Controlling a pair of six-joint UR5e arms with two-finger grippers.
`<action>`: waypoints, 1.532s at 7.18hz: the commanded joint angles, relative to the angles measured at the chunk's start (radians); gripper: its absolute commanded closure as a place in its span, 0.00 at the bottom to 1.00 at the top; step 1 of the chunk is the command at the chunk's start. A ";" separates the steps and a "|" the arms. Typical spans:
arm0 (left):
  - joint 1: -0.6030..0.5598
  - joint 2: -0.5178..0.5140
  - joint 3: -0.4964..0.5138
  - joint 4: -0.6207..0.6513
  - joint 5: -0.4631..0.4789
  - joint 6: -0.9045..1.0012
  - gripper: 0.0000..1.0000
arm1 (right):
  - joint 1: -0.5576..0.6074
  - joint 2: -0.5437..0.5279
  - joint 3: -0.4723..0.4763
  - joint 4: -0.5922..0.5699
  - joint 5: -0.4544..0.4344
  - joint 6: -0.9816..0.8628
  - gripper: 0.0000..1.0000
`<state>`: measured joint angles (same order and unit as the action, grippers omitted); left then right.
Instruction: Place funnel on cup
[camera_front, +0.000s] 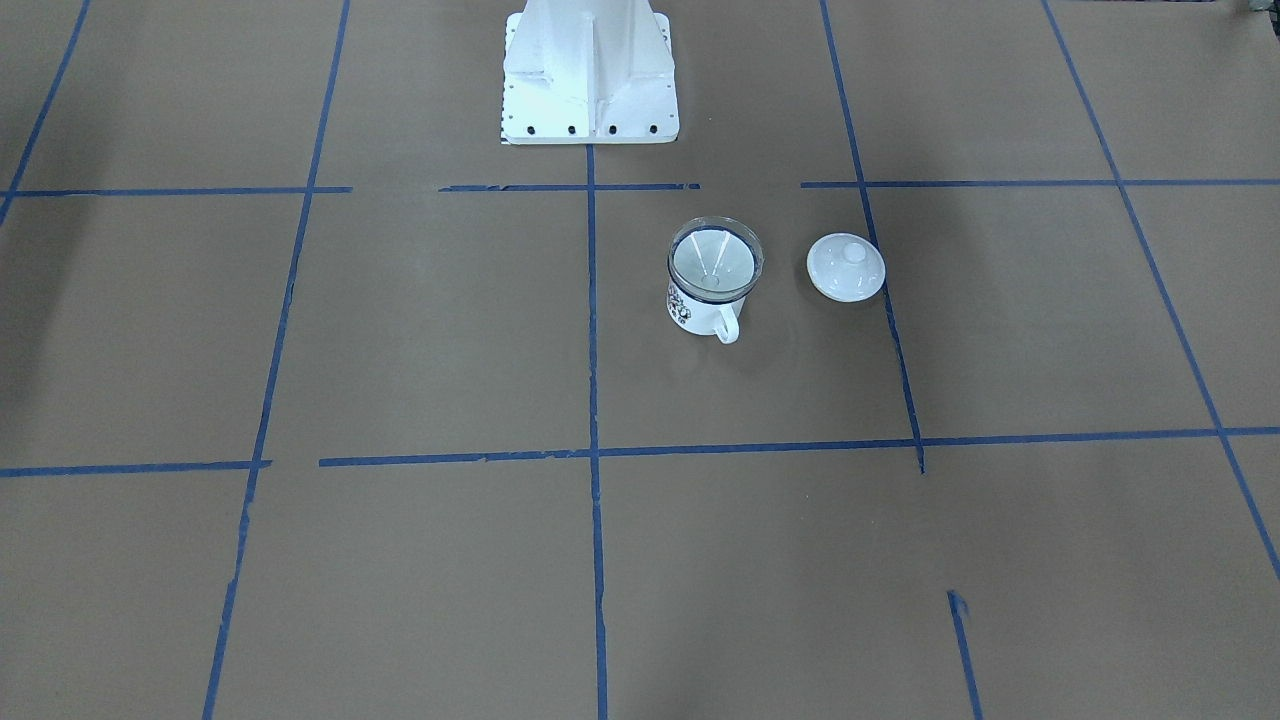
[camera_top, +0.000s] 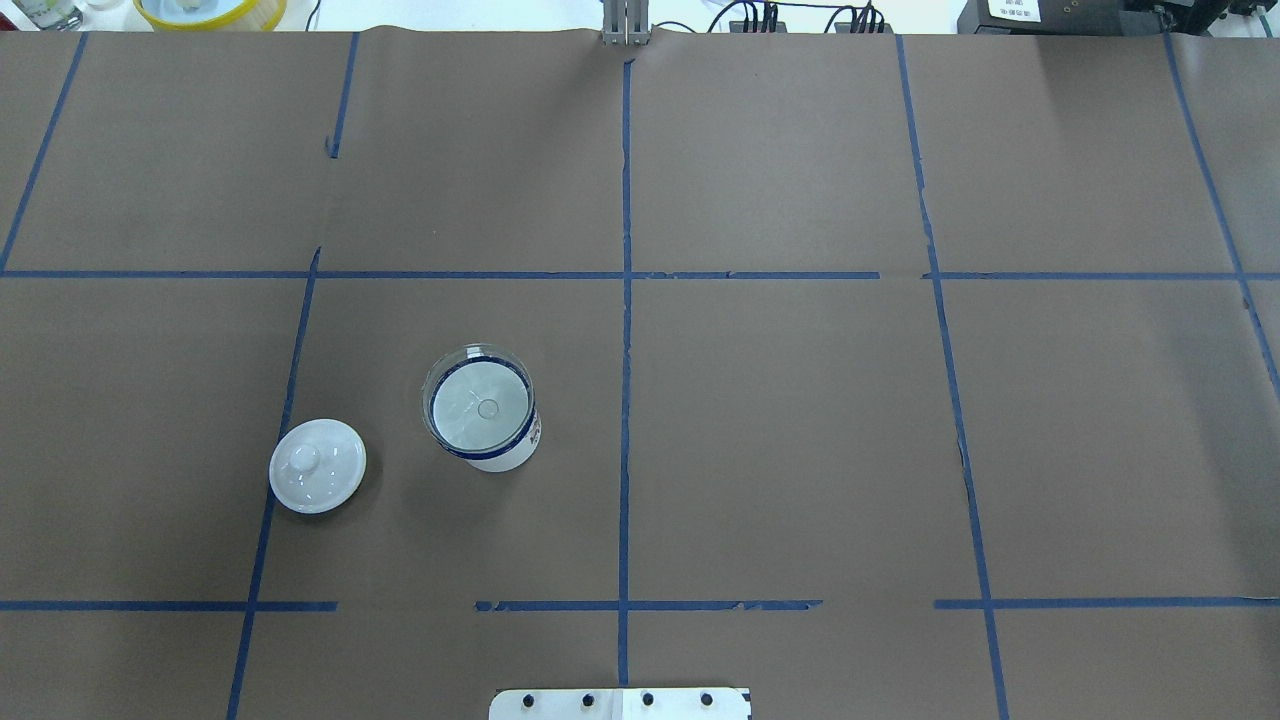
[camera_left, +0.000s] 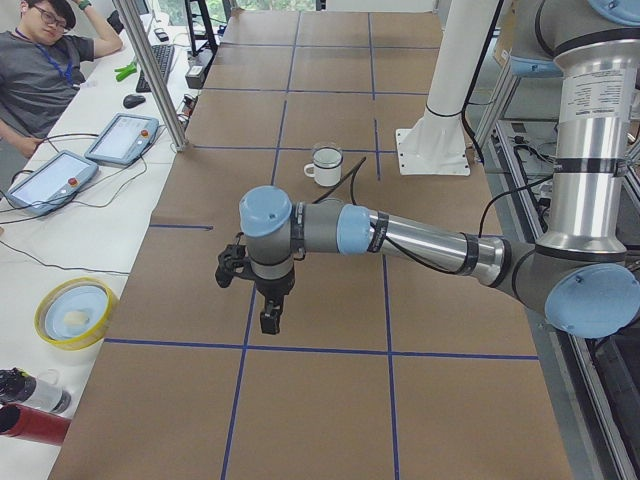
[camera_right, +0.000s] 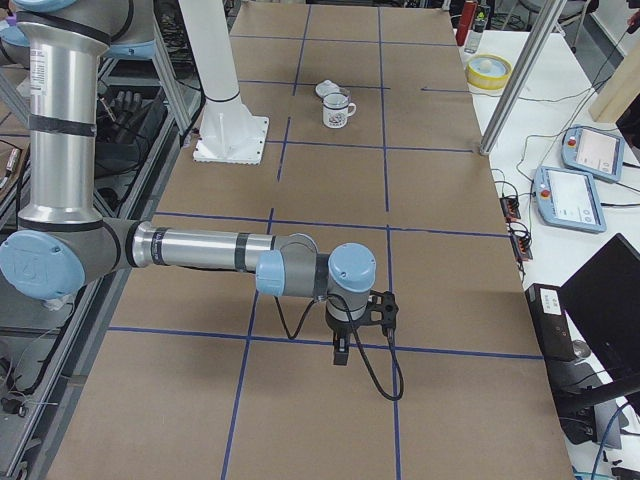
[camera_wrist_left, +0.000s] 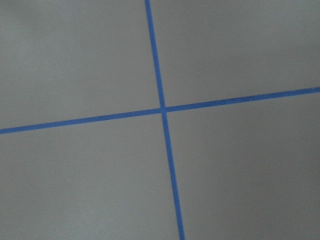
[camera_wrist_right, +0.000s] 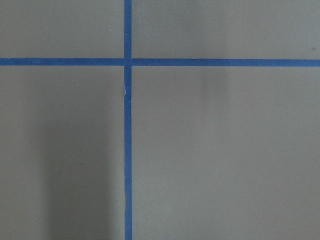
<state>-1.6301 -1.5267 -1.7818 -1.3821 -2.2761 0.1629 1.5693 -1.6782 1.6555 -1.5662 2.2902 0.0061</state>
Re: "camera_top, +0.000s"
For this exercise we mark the white enamel mug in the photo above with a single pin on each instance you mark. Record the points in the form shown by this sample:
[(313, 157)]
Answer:
[(495, 445)]

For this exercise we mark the clear plastic funnel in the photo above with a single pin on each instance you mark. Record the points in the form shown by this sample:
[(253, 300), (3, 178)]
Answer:
[(478, 400)]

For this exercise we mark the white mug lid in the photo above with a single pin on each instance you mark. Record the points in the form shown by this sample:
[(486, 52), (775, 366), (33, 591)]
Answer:
[(317, 466)]

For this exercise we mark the black computer box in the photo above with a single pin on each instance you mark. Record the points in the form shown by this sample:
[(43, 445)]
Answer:
[(1057, 18)]

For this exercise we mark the yellow tape roll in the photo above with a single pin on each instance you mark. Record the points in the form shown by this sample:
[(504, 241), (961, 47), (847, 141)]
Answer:
[(212, 16)]

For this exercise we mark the aluminium frame post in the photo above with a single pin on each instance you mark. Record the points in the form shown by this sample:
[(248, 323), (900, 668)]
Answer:
[(626, 22)]

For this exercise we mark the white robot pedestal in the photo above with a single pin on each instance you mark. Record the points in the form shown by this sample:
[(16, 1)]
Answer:
[(622, 703)]

